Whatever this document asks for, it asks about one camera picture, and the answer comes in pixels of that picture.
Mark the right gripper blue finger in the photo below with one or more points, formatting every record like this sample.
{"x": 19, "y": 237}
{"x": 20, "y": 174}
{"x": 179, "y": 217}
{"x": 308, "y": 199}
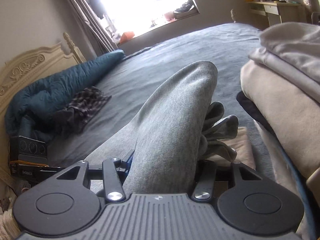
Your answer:
{"x": 126, "y": 162}

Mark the light grey hooded sweatshirt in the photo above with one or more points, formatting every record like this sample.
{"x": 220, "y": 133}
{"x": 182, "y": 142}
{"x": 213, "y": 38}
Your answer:
{"x": 175, "y": 128}

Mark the grey plaid cloth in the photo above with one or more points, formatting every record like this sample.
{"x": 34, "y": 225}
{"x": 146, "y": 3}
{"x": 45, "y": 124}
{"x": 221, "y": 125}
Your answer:
{"x": 85, "y": 105}

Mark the grey bed blanket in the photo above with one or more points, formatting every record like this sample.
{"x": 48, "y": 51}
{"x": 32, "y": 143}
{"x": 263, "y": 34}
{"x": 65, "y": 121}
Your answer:
{"x": 132, "y": 81}

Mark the teal blue quilt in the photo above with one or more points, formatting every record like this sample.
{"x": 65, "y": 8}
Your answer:
{"x": 30, "y": 112}

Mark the orange object on windowsill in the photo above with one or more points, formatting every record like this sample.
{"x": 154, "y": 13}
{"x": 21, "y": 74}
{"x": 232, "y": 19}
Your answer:
{"x": 126, "y": 36}

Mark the cream carved headboard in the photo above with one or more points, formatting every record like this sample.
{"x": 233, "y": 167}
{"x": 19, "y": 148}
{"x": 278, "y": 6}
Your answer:
{"x": 35, "y": 64}

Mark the dark shoes on windowsill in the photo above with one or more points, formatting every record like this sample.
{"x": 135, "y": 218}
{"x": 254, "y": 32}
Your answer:
{"x": 185, "y": 7}

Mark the beige folded garment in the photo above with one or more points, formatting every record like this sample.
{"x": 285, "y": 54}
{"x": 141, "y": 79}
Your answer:
{"x": 293, "y": 136}

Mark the grey window curtain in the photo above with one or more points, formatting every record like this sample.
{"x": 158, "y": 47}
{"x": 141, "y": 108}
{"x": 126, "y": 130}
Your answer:
{"x": 100, "y": 40}

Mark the light grey folded garment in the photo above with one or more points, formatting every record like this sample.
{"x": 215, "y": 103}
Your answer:
{"x": 291, "y": 50}

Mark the white wooden desk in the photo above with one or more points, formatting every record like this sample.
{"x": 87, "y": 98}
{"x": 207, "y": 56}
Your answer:
{"x": 268, "y": 13}

